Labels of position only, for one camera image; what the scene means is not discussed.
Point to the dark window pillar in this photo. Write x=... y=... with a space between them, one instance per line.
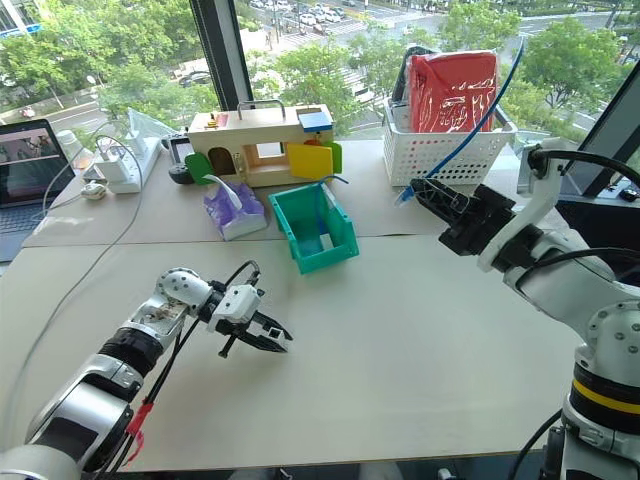
x=220 y=50

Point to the teal plastic bin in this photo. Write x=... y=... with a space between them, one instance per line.
x=345 y=235

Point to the wooden activity box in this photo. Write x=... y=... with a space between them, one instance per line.
x=250 y=132

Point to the purple tissue pack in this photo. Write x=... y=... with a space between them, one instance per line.
x=237 y=210

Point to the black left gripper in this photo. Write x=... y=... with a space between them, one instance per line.
x=245 y=334

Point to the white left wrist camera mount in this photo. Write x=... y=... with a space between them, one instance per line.
x=236 y=306

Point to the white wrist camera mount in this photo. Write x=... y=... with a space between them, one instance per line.
x=542 y=200
x=236 y=306

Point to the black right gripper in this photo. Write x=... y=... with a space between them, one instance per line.
x=480 y=225

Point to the yellow box door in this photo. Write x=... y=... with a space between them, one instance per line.
x=310 y=161

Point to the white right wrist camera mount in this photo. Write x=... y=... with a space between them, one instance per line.
x=542 y=200

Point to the red plastic bag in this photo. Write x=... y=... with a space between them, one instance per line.
x=450 y=90

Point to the small white device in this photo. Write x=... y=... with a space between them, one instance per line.
x=93 y=190

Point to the white power strip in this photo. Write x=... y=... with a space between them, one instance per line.
x=135 y=167

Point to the white perforated basket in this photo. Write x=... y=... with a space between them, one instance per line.
x=450 y=157

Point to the open laptop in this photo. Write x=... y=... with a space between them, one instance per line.
x=27 y=175

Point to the black controller with screen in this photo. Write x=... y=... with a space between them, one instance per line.
x=179 y=157

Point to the black item behind red bag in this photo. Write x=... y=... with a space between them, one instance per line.
x=402 y=75

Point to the small black gadget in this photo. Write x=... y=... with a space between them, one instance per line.
x=629 y=195

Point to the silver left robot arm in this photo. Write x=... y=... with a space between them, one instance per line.
x=100 y=380

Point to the blue box lid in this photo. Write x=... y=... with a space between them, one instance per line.
x=315 y=121

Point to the clear plastic bag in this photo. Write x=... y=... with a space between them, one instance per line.
x=140 y=127

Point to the white plastic bottle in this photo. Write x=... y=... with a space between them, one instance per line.
x=67 y=142

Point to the white charger block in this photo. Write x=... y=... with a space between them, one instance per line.
x=109 y=165

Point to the white coupler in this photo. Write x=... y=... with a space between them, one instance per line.
x=327 y=242

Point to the green box door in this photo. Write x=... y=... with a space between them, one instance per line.
x=199 y=169
x=337 y=156

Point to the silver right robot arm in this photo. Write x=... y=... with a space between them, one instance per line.
x=565 y=295

